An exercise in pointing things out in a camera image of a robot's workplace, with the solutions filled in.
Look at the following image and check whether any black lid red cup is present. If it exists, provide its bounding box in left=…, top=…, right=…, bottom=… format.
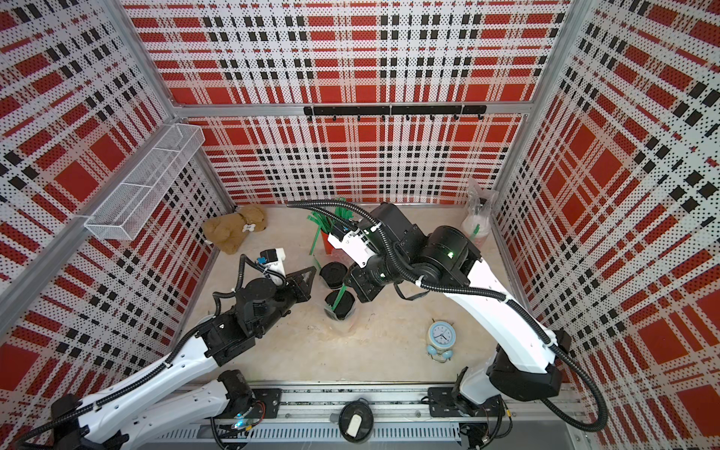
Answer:
left=320, top=262, right=348, bottom=290

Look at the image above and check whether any light blue alarm clock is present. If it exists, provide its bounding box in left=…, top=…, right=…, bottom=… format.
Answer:
left=426, top=321, right=457, bottom=363

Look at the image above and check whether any brown teddy bear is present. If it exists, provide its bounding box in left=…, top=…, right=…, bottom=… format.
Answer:
left=202, top=204, right=267, bottom=255

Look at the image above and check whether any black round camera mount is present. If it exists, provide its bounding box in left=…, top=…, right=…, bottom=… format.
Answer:
left=337, top=399, right=374, bottom=444

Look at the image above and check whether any red straw holder cup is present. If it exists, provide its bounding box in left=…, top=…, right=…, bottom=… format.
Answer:
left=321, top=231, right=335, bottom=255

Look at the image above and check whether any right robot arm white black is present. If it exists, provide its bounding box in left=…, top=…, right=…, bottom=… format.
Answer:
left=328, top=204, right=609, bottom=432

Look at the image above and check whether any white wire mesh basket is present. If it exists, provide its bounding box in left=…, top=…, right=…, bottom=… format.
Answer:
left=84, top=124, right=204, bottom=241

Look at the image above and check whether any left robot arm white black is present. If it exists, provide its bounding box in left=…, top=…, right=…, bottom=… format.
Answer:
left=14, top=266, right=316, bottom=449

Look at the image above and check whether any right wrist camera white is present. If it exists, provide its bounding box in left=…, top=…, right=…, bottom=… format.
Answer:
left=328, top=223, right=378, bottom=268

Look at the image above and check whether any clear plastic carrier bag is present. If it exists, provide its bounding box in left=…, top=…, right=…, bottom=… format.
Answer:
left=460, top=179, right=499, bottom=249

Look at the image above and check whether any black hook rail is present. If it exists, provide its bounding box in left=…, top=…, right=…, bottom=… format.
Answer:
left=303, top=104, right=488, bottom=119

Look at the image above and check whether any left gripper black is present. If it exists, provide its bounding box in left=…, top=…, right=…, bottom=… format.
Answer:
left=255, top=266, right=316, bottom=337

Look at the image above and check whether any green straws bundle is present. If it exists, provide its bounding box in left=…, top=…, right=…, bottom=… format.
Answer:
left=307, top=206, right=357, bottom=234

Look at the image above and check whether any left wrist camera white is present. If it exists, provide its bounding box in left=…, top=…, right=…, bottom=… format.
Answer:
left=257, top=247, right=286, bottom=275

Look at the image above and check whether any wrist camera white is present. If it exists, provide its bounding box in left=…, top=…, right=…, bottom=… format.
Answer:
left=257, top=247, right=286, bottom=275
left=328, top=223, right=378, bottom=268

